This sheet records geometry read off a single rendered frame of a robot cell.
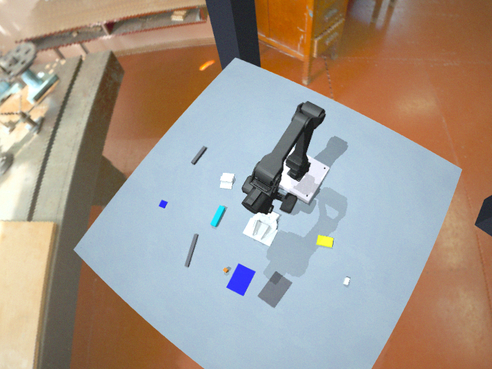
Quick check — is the yellow flat block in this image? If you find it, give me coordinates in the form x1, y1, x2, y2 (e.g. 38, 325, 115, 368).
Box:
316, 235, 333, 247

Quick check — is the cyan rectangular block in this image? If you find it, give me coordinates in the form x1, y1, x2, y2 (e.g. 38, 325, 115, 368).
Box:
211, 206, 225, 227

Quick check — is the blue flat rectangular pad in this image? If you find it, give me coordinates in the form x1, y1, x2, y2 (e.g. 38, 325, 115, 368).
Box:
226, 263, 255, 296

